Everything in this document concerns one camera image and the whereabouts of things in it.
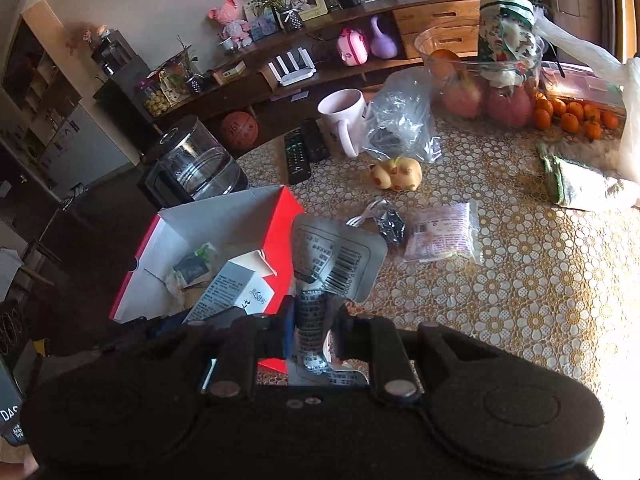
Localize purple swan ornament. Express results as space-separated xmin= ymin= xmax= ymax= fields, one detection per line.
xmin=369 ymin=15 xmax=399 ymax=58

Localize white storage cabinet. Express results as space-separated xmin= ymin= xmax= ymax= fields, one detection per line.
xmin=40 ymin=102 xmax=133 ymax=186

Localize grass plant in black pot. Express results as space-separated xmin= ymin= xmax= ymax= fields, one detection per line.
xmin=162 ymin=35 xmax=208 ymax=95

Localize wooden bookshelf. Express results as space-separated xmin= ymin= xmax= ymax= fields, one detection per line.
xmin=0 ymin=0 xmax=83 ymax=161

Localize plain black remote control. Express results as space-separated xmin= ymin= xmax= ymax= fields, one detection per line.
xmin=300 ymin=119 xmax=331 ymax=162

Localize clear plastic bag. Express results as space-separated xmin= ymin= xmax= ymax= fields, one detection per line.
xmin=361 ymin=67 xmax=443 ymax=163

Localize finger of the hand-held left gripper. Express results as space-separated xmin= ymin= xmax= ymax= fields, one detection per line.
xmin=100 ymin=307 xmax=241 ymax=356

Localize small white yellow box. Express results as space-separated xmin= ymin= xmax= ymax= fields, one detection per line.
xmin=212 ymin=60 xmax=248 ymax=86

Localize pile of small tangerines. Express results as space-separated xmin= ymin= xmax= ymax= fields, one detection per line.
xmin=532 ymin=92 xmax=621 ymax=141

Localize white router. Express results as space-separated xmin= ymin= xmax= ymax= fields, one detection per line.
xmin=267 ymin=46 xmax=318 ymax=86

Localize blue picture card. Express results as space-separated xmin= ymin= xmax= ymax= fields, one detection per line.
xmin=243 ymin=2 xmax=278 ymax=41

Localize pink plush doll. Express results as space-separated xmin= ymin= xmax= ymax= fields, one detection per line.
xmin=208 ymin=0 xmax=253 ymax=48

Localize orange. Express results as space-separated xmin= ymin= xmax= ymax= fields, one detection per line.
xmin=427 ymin=49 xmax=463 ymax=86

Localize pink flowers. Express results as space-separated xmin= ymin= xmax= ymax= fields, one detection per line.
xmin=67 ymin=22 xmax=111 ymax=53

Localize yellow pig toy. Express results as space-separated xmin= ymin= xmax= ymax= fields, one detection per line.
xmin=370 ymin=156 xmax=423 ymax=192

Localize glass electric kettle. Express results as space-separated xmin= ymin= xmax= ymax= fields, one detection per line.
xmin=137 ymin=114 xmax=249 ymax=211

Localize brown basketball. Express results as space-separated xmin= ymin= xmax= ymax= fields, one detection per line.
xmin=220 ymin=111 xmax=260 ymax=148

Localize clear plastic food container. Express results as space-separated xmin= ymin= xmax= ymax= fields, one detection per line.
xmin=540 ymin=60 xmax=628 ymax=111

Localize glass fruit bowl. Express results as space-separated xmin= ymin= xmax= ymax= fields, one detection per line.
xmin=414 ymin=25 xmax=546 ymax=128

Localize green white patterned bag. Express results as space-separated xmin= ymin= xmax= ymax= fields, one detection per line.
xmin=477 ymin=0 xmax=538 ymax=91

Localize small black foil packet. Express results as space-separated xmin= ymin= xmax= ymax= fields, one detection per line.
xmin=345 ymin=199 xmax=408 ymax=247

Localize silver foil pouch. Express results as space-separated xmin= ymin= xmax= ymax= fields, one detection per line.
xmin=289 ymin=212 xmax=388 ymax=386

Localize tall black cabinet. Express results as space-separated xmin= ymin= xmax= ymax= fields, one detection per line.
xmin=92 ymin=77 xmax=166 ymax=161

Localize green edged towel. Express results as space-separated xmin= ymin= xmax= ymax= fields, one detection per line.
xmin=537 ymin=141 xmax=640 ymax=209

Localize white mug with strawberry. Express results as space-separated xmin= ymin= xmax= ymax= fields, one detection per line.
xmin=317 ymin=88 xmax=371 ymax=158

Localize pink pig-shaped case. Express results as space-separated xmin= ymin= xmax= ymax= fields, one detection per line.
xmin=336 ymin=28 xmax=371 ymax=67

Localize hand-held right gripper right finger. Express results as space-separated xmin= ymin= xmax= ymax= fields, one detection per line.
xmin=332 ymin=305 xmax=481 ymax=404

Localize black remote coloured buttons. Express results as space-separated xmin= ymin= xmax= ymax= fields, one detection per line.
xmin=284 ymin=129 xmax=312 ymax=185

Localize white grey carton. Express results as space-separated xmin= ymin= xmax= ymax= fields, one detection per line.
xmin=181 ymin=249 xmax=278 ymax=326

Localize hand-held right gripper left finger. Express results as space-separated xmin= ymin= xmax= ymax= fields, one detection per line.
xmin=165 ymin=296 xmax=297 ymax=404

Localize jar of snack balls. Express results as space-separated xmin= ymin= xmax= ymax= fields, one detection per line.
xmin=141 ymin=77 xmax=173 ymax=117

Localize black coffee machine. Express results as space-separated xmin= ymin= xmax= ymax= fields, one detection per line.
xmin=90 ymin=30 xmax=138 ymax=78

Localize wooden television cabinet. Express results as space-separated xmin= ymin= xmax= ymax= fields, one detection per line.
xmin=145 ymin=0 xmax=501 ymax=151

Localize red cardboard box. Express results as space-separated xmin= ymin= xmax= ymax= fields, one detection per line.
xmin=109 ymin=185 xmax=305 ymax=376

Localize white printed plastic bag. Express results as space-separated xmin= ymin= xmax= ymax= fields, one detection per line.
xmin=165 ymin=242 xmax=221 ymax=311

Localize pink tissue pack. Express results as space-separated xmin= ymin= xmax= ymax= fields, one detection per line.
xmin=402 ymin=200 xmax=483 ymax=266

